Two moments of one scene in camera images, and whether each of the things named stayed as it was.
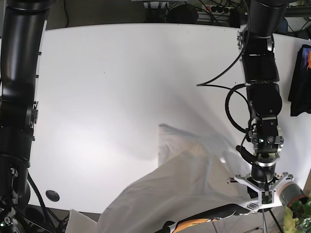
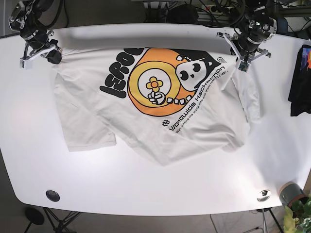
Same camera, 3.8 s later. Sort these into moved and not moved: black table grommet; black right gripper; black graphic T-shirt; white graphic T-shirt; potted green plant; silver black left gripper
Moved: black right gripper; white graphic T-shirt; silver black left gripper
Not moved: potted green plant; black table grommet; black graphic T-shirt
